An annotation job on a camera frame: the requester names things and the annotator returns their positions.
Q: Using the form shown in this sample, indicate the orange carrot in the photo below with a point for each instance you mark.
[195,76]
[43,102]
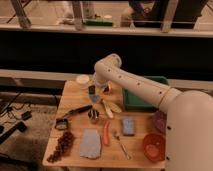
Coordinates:
[105,137]

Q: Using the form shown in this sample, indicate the blue grey cloth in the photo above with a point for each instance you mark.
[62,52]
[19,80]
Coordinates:
[90,144]

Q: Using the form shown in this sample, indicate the black floor stand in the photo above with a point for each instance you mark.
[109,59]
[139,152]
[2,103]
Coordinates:
[20,126]

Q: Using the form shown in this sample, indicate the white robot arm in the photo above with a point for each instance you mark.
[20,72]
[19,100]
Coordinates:
[189,129]

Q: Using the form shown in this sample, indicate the purple bowl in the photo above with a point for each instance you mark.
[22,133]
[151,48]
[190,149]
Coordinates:
[159,121]

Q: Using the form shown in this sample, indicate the black power adapter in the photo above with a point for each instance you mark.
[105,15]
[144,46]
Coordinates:
[26,115]

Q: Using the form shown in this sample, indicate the grey blue scraper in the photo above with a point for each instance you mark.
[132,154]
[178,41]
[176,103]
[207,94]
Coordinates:
[94,98]

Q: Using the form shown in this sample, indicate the bunch of red grapes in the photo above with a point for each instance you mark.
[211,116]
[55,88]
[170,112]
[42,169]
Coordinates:
[64,143]

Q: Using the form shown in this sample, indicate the orange red bowl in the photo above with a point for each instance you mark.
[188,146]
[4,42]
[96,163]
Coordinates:
[153,146]

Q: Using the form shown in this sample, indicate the blue sponge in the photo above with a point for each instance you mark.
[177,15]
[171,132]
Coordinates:
[128,126]

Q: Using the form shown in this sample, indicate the green plastic tray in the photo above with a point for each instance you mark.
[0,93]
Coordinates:
[133,103]

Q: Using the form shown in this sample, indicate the white round cup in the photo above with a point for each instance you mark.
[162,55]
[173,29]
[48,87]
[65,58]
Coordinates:
[83,81]

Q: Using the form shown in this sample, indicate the orange apple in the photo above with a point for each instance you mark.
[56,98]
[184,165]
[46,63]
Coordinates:
[107,89]

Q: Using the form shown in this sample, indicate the black handled knife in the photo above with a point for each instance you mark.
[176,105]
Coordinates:
[77,110]

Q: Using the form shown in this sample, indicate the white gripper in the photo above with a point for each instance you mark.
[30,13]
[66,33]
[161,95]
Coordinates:
[100,83]

